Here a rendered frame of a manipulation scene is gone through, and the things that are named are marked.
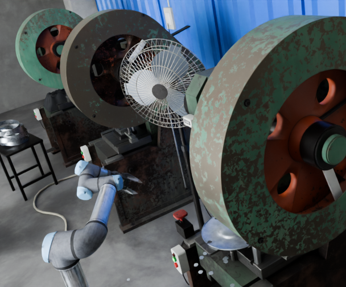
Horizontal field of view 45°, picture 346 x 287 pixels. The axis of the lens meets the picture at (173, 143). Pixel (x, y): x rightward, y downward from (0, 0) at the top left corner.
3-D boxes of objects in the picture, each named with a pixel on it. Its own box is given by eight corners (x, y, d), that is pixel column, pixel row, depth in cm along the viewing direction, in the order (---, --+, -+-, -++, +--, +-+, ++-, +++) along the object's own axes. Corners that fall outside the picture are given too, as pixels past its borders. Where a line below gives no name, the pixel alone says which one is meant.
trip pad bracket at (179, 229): (189, 257, 223) (182, 228, 215) (181, 248, 231) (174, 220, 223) (199, 252, 225) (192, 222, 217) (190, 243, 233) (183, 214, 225)
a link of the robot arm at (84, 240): (98, 240, 156) (119, 167, 198) (70, 244, 158) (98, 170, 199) (106, 262, 162) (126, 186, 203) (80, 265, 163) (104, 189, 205)
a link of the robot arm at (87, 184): (95, 190, 192) (98, 171, 199) (73, 193, 194) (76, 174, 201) (101, 199, 198) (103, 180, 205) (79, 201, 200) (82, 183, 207)
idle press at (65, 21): (62, 177, 463) (5, 20, 391) (40, 152, 544) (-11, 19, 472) (176, 128, 526) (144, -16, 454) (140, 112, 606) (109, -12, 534)
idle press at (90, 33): (120, 253, 322) (47, 28, 250) (86, 200, 405) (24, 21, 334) (275, 178, 373) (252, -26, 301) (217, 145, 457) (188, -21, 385)
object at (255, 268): (262, 280, 181) (260, 270, 178) (206, 233, 218) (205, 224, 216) (312, 249, 192) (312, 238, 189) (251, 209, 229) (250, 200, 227)
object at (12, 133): (25, 201, 429) (-4, 132, 397) (9, 189, 463) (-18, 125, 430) (59, 184, 451) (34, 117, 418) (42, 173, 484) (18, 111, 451)
